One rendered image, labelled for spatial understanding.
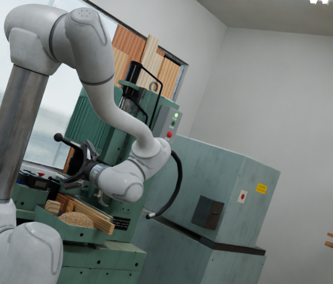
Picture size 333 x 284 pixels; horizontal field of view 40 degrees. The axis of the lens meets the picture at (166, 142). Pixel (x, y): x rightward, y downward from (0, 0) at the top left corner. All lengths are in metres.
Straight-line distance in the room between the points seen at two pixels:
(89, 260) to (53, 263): 0.74
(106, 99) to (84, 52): 0.17
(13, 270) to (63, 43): 0.58
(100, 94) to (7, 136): 0.27
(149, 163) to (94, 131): 0.45
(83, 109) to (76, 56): 0.79
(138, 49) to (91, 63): 2.67
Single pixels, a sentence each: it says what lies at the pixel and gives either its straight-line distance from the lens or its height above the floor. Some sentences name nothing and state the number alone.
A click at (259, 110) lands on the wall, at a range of 4.26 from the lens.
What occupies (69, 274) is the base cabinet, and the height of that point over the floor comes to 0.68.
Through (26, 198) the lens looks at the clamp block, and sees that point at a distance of 1.89.
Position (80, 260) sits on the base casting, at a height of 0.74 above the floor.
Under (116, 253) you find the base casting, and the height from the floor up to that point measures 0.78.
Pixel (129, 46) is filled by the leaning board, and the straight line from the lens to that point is 3.79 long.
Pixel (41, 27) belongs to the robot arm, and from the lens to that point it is 1.24.
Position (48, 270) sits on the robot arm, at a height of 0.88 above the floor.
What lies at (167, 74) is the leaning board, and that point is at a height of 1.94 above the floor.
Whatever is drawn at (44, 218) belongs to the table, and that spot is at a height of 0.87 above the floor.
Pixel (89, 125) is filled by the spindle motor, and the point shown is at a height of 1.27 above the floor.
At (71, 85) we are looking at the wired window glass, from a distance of 3.64.
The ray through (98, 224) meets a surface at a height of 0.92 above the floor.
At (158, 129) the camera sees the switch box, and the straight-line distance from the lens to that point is 2.12.
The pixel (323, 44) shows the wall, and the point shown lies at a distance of 4.24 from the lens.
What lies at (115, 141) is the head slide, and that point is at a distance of 2.06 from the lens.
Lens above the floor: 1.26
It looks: 2 degrees up
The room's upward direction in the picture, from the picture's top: 20 degrees clockwise
